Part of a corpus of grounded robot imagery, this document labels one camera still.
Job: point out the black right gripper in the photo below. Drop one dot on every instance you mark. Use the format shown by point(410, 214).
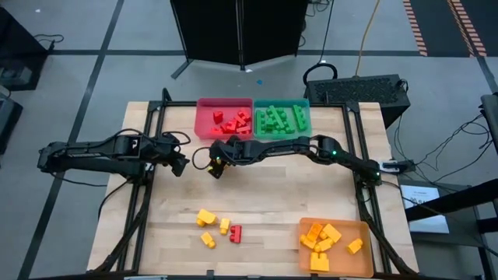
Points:
point(229, 149)

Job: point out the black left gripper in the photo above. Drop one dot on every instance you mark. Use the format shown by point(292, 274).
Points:
point(161, 151)

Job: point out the red toy block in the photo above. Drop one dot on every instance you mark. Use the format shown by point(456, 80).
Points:
point(234, 123)
point(225, 129)
point(244, 130)
point(244, 115)
point(237, 233)
point(218, 117)

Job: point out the short green toy block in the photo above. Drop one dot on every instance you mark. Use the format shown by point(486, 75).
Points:
point(267, 129)
point(286, 128)
point(261, 117)

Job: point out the long green toy block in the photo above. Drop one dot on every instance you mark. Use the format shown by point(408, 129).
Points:
point(300, 117)
point(277, 116)

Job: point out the orange toy block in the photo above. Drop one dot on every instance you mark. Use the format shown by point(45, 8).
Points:
point(315, 231)

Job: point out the large yellow toy block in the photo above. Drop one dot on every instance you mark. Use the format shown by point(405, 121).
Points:
point(208, 217)
point(320, 262)

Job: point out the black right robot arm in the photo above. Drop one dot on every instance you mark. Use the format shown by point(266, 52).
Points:
point(280, 149)

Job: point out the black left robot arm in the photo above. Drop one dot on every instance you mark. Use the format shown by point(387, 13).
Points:
point(78, 155)

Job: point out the pink translucent plastic bin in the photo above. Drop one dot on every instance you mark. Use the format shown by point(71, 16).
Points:
point(204, 116)

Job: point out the green translucent plastic bin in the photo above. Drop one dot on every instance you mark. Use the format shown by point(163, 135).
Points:
point(260, 104)

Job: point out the black divider panel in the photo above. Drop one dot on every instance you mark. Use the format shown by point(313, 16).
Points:
point(272, 27)
point(206, 27)

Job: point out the black computer tower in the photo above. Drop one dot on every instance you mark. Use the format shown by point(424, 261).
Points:
point(358, 97)

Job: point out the orange translucent plastic bin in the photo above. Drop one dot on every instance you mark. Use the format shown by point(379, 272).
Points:
point(350, 264)

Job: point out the dark grey floor case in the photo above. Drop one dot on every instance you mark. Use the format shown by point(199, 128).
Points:
point(9, 120)

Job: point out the black power strip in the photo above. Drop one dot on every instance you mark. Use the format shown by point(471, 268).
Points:
point(397, 166)

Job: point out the black floor equipment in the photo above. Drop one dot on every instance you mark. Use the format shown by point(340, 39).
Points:
point(19, 50)

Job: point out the white paper sheet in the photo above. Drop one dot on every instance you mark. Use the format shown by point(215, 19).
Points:
point(424, 210)

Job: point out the black metal stand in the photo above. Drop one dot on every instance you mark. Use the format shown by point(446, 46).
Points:
point(451, 202)

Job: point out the black side equipment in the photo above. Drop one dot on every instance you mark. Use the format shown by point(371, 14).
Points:
point(491, 116)

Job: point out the black table frame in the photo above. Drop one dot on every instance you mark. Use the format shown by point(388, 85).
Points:
point(177, 104)

